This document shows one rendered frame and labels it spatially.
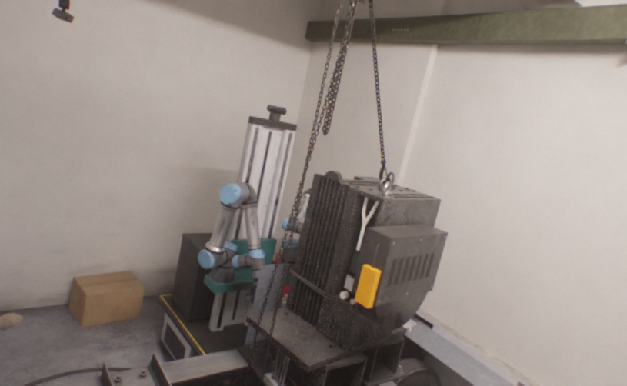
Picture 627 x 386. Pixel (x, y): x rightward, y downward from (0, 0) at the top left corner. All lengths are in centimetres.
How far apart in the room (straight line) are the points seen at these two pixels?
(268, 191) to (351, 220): 113
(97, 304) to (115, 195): 83
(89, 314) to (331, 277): 218
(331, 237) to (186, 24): 234
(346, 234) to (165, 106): 224
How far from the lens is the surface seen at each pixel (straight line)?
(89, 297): 373
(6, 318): 397
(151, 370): 221
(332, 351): 209
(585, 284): 273
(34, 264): 398
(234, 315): 329
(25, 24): 363
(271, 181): 301
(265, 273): 241
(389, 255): 181
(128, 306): 388
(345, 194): 204
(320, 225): 215
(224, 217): 256
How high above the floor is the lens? 192
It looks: 10 degrees down
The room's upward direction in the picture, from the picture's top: 12 degrees clockwise
